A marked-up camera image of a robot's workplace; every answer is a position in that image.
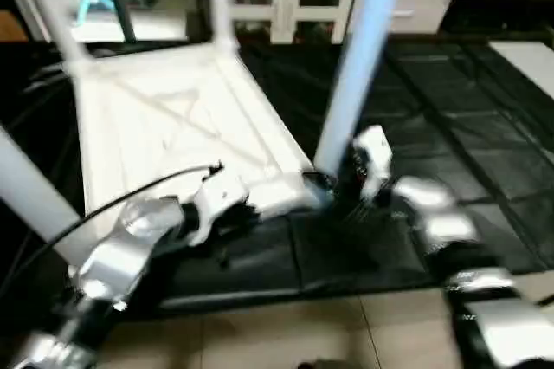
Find white plastic table top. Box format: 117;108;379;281
65;38;334;240

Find white flat board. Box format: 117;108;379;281
489;40;554;101

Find white drawer unit with handle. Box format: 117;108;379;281
348;0;455;36

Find black work mat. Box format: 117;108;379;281
0;33;554;314

